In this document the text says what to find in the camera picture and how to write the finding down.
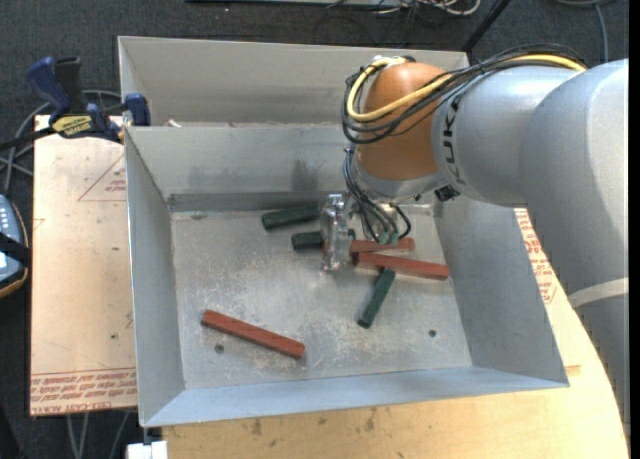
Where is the dark green flat block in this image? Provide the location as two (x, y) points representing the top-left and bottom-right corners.
(290, 230), (326, 251)
(356, 267), (397, 330)
(261, 202), (322, 231)

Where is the red-brown flat block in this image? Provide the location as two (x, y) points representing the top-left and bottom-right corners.
(352, 251), (451, 282)
(200, 309), (307, 360)
(322, 237), (417, 256)

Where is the grey metal bin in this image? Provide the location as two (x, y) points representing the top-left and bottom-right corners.
(117, 35), (570, 428)

